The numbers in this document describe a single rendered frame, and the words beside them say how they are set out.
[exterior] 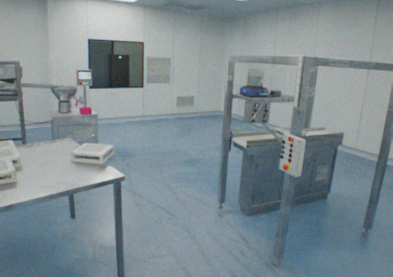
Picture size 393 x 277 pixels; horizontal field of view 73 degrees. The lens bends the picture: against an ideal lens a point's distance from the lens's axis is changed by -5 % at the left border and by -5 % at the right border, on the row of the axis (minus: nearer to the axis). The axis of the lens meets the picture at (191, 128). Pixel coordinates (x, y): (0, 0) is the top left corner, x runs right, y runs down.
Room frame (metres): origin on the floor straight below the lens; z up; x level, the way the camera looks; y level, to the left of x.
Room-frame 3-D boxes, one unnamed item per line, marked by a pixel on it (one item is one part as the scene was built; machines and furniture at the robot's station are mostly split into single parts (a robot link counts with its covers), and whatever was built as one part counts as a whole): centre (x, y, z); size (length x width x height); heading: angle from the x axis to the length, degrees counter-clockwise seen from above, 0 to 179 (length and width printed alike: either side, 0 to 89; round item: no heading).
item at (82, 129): (4.08, 1.78, 0.38); 0.63 x 0.57 x 0.76; 121
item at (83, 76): (4.31, 1.68, 1.07); 0.23 x 0.10 x 0.62; 121
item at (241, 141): (2.91, -1.09, 0.79); 1.35 x 0.25 x 0.05; 113
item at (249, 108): (2.57, -0.61, 1.13); 0.22 x 0.11 x 0.20; 113
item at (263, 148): (2.91, -1.09, 0.76); 1.30 x 0.29 x 0.10; 113
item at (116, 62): (7.00, 1.89, 1.43); 1.38 x 0.01 x 1.16; 121
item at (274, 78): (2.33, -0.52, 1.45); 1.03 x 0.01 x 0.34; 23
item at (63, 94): (4.10, 1.85, 0.95); 0.49 x 0.36 x 0.37; 121
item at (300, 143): (1.82, -0.70, 0.96); 0.17 x 0.06 x 0.26; 23
